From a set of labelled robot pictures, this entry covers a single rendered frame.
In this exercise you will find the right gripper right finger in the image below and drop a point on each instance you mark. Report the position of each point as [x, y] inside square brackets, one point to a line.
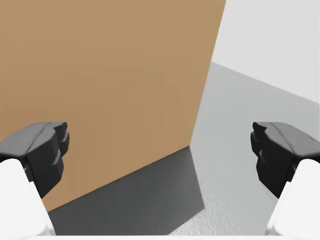
[277, 155]

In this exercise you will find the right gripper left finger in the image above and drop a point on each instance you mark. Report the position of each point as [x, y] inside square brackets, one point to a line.
[37, 155]

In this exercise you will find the tall board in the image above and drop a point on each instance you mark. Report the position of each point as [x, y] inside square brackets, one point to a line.
[105, 87]

